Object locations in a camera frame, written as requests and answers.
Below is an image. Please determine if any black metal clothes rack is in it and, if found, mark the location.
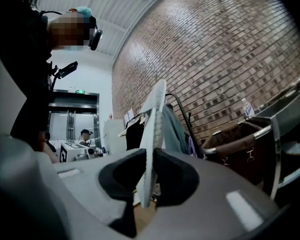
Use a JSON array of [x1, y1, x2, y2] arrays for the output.
[[164, 93, 194, 140]]

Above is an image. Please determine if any purple hanging garment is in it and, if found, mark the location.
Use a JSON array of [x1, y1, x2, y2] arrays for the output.
[[188, 135, 199, 158]]

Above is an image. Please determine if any black hanging garment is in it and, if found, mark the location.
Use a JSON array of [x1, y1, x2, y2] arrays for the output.
[[125, 120, 148, 152]]

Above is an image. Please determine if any light blue hair band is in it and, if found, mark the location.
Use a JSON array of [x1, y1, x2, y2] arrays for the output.
[[67, 5, 94, 18]]

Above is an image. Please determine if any steel elevator door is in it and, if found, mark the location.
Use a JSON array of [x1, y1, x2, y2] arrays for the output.
[[46, 88, 101, 149]]

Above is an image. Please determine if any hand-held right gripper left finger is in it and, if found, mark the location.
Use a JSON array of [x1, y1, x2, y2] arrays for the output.
[[0, 133, 147, 240]]

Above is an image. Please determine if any black head-mounted camera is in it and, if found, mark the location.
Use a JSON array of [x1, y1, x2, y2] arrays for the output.
[[88, 15, 104, 52]]

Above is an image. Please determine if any light blue face mask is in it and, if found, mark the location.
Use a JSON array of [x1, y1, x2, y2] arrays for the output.
[[63, 45, 87, 52]]

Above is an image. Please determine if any blue-grey hanging garment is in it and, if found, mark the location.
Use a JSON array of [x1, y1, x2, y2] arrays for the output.
[[161, 103, 189, 155]]

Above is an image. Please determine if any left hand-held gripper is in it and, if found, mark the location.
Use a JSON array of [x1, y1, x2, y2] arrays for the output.
[[59, 141, 103, 164]]

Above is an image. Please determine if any wooden clothes hanger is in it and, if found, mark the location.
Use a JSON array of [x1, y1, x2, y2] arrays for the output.
[[117, 113, 146, 138]]

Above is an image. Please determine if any white grey sock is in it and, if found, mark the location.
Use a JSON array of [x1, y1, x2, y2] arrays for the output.
[[136, 78, 167, 209]]

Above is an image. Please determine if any person's black clothing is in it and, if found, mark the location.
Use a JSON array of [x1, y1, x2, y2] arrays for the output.
[[4, 0, 56, 154]]

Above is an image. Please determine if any clear water bottle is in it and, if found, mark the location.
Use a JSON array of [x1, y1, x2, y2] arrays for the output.
[[240, 97, 256, 119]]

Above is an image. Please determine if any black chest-mounted device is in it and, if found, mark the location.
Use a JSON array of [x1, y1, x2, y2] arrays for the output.
[[50, 60, 79, 91]]

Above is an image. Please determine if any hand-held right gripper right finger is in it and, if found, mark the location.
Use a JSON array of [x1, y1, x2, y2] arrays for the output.
[[139, 147, 291, 240]]

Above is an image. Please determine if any stainless steel kitchen counter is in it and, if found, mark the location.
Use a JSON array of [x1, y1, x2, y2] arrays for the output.
[[201, 75, 300, 202]]

